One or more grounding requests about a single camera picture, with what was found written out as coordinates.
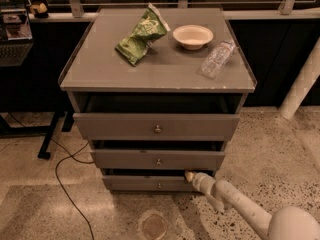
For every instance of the grey top drawer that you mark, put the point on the grey top drawer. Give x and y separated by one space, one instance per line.
156 126

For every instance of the green chip bag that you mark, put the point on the green chip bag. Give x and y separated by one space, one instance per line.
150 28

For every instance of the black desk frame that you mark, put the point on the black desk frame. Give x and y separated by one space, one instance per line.
7 131

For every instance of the open laptop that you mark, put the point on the open laptop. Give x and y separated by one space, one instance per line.
16 38

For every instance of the clear plastic water bottle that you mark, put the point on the clear plastic water bottle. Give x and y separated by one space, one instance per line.
217 59

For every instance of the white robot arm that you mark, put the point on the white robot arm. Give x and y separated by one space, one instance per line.
288 223

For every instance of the grey middle drawer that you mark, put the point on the grey middle drawer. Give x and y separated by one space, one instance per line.
176 155

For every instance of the white bowl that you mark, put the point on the white bowl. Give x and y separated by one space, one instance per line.
192 37

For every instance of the white diagonal pillar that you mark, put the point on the white diagonal pillar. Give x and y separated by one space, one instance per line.
303 83

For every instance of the round floor drain cover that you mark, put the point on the round floor drain cover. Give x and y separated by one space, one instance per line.
154 227

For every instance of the grey drawer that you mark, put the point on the grey drawer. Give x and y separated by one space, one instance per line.
142 180
156 126
176 155

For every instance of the grey drawer cabinet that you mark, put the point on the grey drawer cabinet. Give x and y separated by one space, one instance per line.
166 80

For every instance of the grey bottom drawer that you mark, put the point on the grey bottom drawer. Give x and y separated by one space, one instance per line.
142 180

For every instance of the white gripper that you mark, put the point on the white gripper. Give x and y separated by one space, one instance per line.
204 184

